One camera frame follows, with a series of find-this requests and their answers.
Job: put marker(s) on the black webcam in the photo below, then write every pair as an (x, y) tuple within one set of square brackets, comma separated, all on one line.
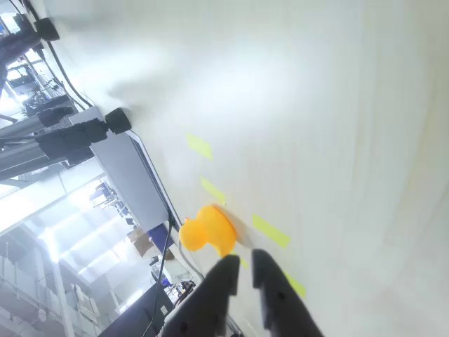
[(117, 121)]

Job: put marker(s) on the aluminium camera stand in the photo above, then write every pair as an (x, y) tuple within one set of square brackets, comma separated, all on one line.
[(17, 158)]

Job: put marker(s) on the dark monitor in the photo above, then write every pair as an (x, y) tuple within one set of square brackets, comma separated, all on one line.
[(133, 316)]

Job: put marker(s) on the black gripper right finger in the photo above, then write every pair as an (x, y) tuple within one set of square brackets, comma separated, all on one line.
[(280, 309)]

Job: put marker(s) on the black clamp block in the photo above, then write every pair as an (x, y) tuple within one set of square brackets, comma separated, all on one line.
[(46, 29)]

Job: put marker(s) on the silver laptop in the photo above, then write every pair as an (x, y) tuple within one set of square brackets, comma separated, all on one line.
[(129, 175)]

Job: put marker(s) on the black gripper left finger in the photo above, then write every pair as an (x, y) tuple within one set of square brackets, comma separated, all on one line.
[(210, 302)]

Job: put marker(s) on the yellow-green tape piece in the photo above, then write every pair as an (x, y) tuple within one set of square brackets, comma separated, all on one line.
[(212, 189), (199, 146), (297, 287), (271, 231), (244, 263)]

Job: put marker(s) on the yellow rubber duck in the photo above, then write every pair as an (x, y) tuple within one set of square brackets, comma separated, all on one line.
[(210, 228)]

